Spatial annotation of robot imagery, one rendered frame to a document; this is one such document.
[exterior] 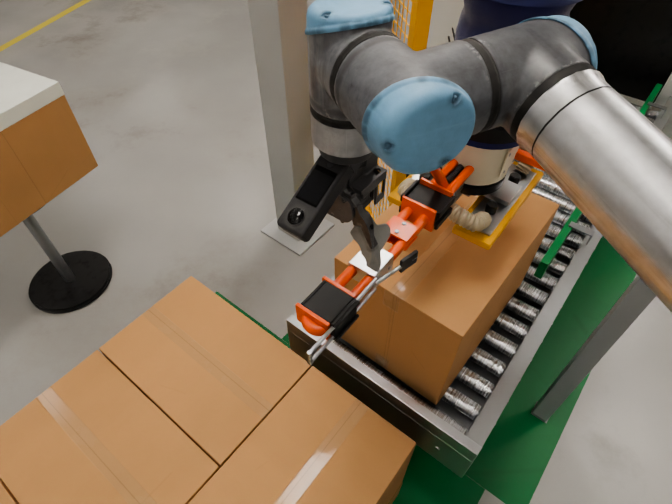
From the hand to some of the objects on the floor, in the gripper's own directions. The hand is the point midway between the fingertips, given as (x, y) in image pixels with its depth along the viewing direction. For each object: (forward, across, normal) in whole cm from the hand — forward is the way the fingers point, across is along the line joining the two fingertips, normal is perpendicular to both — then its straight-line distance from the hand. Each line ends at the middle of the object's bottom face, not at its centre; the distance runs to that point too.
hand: (336, 251), depth 74 cm
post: (+136, -50, -77) cm, 164 cm away
